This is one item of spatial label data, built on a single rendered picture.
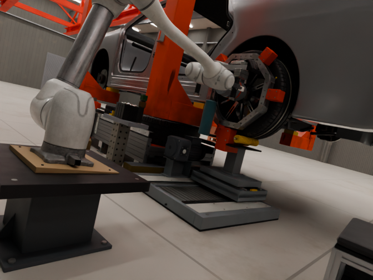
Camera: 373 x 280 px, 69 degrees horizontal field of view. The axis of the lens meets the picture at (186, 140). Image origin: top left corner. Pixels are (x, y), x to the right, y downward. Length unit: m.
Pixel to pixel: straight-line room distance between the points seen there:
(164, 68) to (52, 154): 1.29
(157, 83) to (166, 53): 0.23
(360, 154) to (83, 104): 13.64
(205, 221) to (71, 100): 0.92
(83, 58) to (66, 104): 0.30
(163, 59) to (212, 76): 0.84
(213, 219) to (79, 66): 1.03
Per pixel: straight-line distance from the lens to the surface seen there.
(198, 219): 1.53
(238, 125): 1.95
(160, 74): 2.14
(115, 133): 2.16
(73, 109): 1.05
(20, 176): 0.93
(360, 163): 14.22
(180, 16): 2.26
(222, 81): 1.37
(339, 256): 0.99
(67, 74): 1.28
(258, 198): 2.16
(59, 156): 1.06
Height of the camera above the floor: 0.58
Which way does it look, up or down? 5 degrees down
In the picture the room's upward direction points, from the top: 14 degrees clockwise
